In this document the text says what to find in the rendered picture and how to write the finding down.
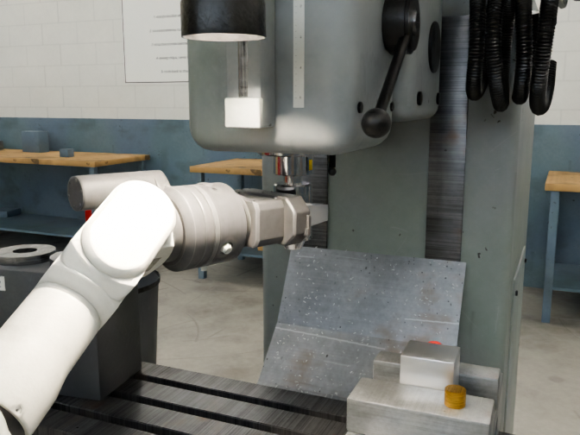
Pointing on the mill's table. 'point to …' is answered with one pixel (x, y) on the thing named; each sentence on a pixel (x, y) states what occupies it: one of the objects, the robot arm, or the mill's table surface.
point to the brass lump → (455, 396)
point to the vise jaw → (413, 411)
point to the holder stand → (122, 353)
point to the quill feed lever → (391, 34)
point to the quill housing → (300, 81)
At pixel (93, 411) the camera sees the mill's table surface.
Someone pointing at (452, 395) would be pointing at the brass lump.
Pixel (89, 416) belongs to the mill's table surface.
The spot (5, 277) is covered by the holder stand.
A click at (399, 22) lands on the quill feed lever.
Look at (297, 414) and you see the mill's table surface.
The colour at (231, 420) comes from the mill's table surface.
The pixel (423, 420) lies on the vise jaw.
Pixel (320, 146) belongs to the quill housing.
